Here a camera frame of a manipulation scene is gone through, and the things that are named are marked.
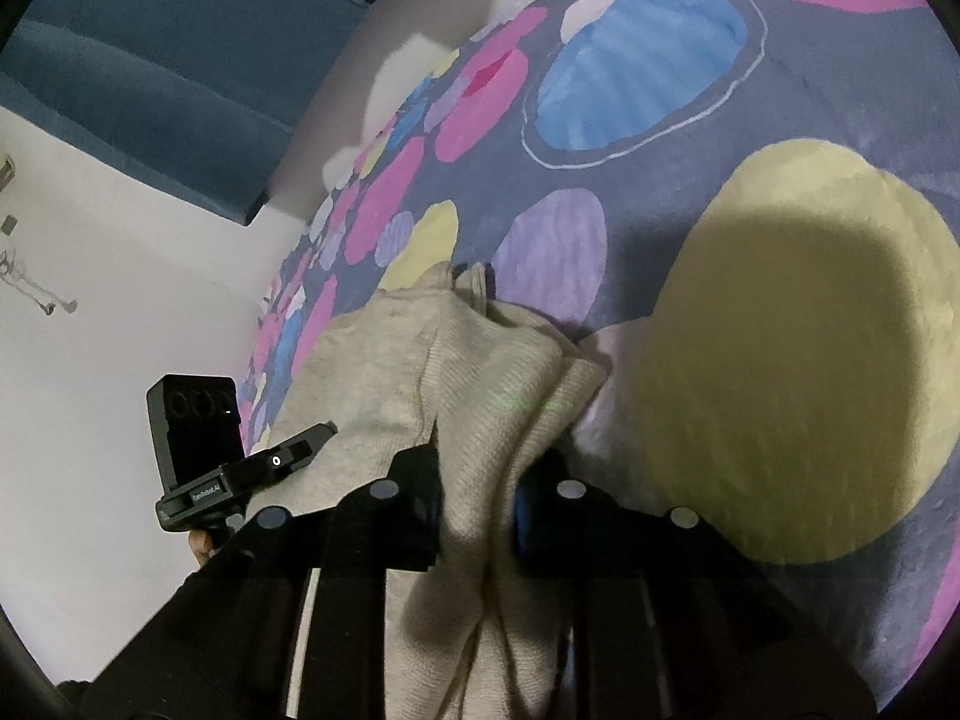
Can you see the blue upholstered headboard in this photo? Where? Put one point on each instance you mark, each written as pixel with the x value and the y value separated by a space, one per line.
pixel 150 52

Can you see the beige bed sheet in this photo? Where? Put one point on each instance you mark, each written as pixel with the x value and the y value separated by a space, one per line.
pixel 450 7

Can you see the beige knit garment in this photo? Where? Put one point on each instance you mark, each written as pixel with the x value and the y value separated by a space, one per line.
pixel 480 390

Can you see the metal wall hook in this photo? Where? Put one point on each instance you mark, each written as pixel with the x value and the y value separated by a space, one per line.
pixel 37 289

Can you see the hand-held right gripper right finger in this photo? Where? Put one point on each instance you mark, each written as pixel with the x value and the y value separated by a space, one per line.
pixel 525 529

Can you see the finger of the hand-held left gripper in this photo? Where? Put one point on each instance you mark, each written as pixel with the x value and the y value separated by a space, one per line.
pixel 289 454

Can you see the dotted colourful blanket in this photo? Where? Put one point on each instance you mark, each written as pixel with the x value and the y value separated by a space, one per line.
pixel 750 315

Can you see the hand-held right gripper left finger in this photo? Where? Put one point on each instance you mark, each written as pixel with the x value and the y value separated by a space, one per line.
pixel 429 517

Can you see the person's left hand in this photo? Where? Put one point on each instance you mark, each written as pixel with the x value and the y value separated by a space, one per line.
pixel 202 546

